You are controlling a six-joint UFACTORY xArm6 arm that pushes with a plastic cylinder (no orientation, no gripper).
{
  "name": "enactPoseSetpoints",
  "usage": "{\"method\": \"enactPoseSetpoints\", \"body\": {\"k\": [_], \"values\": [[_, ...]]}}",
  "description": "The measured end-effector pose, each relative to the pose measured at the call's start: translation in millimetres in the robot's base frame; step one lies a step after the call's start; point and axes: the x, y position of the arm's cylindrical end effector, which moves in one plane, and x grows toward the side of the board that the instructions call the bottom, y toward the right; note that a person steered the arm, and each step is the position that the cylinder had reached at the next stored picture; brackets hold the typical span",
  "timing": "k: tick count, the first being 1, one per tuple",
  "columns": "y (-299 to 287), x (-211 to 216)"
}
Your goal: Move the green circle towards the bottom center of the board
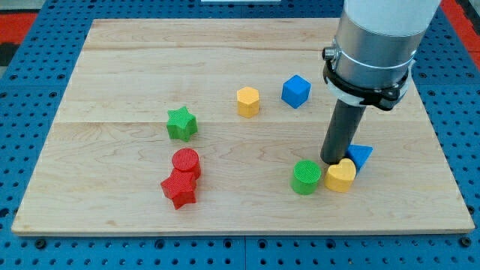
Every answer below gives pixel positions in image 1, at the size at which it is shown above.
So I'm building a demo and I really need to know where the green cylinder block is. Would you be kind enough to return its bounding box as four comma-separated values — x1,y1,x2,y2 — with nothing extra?
290,160,321,195

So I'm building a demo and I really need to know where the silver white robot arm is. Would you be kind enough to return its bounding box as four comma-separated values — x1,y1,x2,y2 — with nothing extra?
334,0,440,89

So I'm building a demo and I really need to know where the wooden board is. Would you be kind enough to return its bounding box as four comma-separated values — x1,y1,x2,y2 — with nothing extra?
12,19,475,236

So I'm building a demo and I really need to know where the yellow hexagon block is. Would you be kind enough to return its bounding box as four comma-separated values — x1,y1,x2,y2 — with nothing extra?
236,86,260,118

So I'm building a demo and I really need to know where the green star block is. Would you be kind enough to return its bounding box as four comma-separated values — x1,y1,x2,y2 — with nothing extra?
166,106,198,142

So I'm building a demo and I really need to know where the red cylinder block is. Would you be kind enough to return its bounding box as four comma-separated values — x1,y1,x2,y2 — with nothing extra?
172,148,201,179

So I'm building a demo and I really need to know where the blue cube block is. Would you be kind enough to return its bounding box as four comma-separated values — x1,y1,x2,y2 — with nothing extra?
281,75,311,109

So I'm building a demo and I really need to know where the red star block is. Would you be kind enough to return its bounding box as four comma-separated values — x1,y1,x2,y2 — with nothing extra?
160,169,197,210

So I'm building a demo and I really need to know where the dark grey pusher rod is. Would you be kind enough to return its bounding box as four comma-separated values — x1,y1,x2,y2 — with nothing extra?
320,100,365,164

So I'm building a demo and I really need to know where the yellow heart block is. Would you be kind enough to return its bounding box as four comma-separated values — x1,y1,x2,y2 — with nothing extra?
324,158,356,193

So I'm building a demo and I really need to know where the blue triangle block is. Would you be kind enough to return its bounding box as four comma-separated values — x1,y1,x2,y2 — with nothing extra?
346,144,374,173

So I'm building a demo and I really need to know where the black clamp ring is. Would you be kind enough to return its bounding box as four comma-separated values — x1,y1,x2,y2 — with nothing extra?
322,46,416,112

